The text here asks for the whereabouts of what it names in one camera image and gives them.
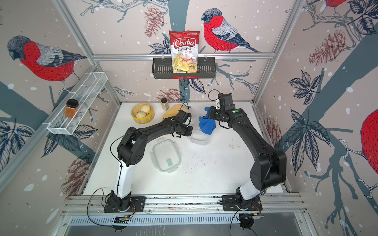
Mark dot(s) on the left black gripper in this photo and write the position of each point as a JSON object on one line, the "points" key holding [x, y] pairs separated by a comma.
{"points": [[190, 128]]}

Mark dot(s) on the white bun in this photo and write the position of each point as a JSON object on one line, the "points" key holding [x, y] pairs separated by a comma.
{"points": [[145, 108], [140, 115]]}

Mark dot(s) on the small spice jar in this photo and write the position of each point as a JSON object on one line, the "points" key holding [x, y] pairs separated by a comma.
{"points": [[164, 104]]}

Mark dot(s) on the clear lunch box lid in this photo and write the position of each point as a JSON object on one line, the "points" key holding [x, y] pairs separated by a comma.
{"points": [[166, 156]]}

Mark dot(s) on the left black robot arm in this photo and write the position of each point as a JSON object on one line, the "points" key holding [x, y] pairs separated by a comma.
{"points": [[131, 150]]}

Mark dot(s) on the white wire shelf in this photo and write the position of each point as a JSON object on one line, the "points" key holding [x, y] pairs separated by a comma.
{"points": [[90, 87]]}

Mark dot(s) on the yellow bamboo steamer basket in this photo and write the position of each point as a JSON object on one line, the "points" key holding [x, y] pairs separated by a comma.
{"points": [[144, 120]]}

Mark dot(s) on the yellow lunch box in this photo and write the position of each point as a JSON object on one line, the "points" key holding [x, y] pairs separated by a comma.
{"points": [[174, 111]]}

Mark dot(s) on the red cassava chips bag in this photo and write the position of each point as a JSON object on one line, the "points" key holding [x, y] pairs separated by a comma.
{"points": [[184, 51]]}

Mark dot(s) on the aluminium mounting rail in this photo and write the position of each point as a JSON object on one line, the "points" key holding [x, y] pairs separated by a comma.
{"points": [[186, 203]]}

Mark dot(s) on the clear plastic lunch box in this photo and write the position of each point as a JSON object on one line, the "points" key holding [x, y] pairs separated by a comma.
{"points": [[200, 138]]}

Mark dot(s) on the right white bun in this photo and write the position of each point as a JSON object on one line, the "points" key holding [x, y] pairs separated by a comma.
{"points": [[145, 108]]}

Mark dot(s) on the orange jar black lid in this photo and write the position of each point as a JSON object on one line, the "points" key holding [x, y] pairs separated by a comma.
{"points": [[71, 108]]}

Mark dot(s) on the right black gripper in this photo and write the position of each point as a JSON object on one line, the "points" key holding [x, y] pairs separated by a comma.
{"points": [[212, 108]]}

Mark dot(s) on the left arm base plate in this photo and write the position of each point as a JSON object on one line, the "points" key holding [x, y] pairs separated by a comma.
{"points": [[114, 204]]}

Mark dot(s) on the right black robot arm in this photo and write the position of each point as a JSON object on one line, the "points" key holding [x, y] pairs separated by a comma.
{"points": [[269, 168]]}

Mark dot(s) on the black wall basket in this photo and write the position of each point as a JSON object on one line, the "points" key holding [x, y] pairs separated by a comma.
{"points": [[201, 68]]}

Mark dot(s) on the left white bun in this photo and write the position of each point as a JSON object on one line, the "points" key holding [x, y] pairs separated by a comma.
{"points": [[140, 115]]}

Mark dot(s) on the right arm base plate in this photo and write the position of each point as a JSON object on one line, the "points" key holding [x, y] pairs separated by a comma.
{"points": [[236, 202]]}

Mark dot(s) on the blue cleaning cloth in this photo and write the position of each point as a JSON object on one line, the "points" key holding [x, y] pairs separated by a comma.
{"points": [[206, 125]]}

